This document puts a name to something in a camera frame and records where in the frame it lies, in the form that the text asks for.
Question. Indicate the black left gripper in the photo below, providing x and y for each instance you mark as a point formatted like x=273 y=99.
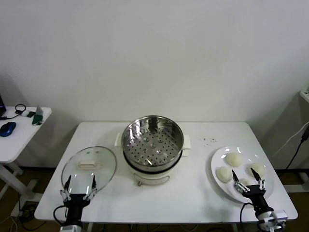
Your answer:
x=76 y=201

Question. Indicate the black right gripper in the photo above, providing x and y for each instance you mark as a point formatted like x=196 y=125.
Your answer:
x=257 y=198

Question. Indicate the white steamed baozi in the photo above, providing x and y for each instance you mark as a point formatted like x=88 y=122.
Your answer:
x=233 y=159
x=261 y=169
x=245 y=181
x=224 y=174

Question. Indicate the round glass pot lid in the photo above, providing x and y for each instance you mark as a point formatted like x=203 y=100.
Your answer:
x=101 y=164

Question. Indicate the stainless steel steamer basket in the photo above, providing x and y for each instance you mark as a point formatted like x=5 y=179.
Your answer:
x=169 y=149

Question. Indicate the white round plate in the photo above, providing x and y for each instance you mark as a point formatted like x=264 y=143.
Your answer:
x=218 y=162

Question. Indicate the white side table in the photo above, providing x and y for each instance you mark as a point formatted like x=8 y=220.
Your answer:
x=21 y=140

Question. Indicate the green small tool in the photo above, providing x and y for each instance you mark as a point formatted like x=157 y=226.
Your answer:
x=37 y=119

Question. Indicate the grey small stand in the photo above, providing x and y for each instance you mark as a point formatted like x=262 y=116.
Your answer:
x=39 y=110

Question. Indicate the small black device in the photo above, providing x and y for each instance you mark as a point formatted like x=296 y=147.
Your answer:
x=30 y=114

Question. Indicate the small white adapter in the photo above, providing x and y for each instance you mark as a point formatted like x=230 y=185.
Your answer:
x=23 y=114

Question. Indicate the blue computer mouse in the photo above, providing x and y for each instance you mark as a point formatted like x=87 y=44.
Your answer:
x=7 y=129

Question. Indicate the dark laptop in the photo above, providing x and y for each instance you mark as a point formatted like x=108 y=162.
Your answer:
x=2 y=106

